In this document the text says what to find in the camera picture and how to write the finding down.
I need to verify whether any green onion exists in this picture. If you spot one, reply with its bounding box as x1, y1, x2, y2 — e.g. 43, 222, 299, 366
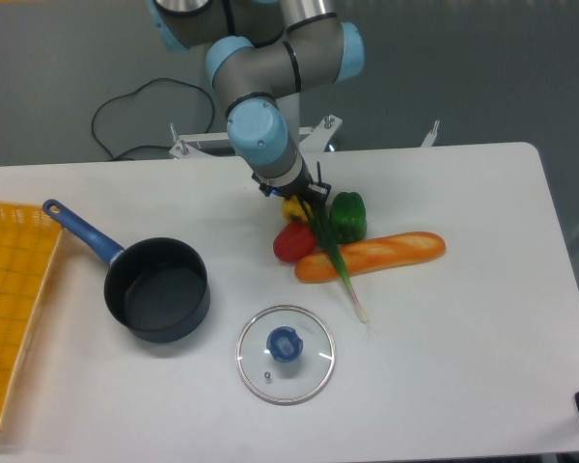
298, 161, 371, 323

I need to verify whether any yellow plastic basket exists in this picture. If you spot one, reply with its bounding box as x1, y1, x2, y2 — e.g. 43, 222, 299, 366
0, 202, 62, 428

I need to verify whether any red bell pepper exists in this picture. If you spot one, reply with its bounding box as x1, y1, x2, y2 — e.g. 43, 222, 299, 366
273, 221, 317, 263

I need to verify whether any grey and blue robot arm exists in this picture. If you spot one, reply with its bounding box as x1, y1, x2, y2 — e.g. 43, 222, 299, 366
148, 1, 365, 204

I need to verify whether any green bell pepper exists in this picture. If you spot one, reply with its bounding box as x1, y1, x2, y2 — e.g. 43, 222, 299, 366
328, 192, 368, 244

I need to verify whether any black cable on floor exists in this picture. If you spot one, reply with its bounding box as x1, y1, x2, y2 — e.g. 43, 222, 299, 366
91, 77, 216, 162

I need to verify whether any yellow bell pepper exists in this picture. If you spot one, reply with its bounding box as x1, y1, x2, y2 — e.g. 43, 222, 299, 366
282, 196, 310, 224

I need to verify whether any glass lid with blue knob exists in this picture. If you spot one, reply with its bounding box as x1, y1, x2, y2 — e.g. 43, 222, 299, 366
235, 305, 337, 406

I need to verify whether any black pot with blue handle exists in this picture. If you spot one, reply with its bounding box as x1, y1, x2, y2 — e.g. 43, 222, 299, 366
42, 199, 210, 343

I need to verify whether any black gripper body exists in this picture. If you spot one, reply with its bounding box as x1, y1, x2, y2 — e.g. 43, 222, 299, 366
252, 162, 331, 202

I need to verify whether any orange baguette bread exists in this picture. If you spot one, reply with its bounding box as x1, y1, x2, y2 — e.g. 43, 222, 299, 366
294, 231, 447, 284

